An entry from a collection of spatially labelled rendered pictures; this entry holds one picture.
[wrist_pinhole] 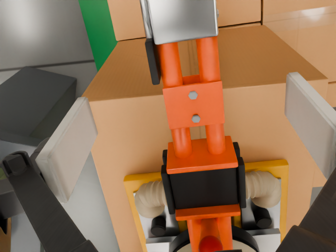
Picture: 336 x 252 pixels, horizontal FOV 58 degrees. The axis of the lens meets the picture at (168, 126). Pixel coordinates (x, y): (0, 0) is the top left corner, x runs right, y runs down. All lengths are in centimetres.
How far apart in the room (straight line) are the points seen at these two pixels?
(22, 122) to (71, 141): 101
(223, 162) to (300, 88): 18
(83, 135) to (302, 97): 13
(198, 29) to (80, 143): 16
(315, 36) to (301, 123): 76
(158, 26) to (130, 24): 57
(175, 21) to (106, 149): 32
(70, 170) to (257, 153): 43
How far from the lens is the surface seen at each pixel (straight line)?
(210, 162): 35
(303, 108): 18
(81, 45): 150
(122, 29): 88
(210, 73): 32
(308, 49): 95
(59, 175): 16
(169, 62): 31
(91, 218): 211
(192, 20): 30
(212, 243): 30
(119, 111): 51
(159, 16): 30
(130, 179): 55
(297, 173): 61
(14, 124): 117
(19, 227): 108
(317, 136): 17
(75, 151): 18
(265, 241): 62
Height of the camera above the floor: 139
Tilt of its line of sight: 60 degrees down
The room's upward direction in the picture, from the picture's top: 176 degrees counter-clockwise
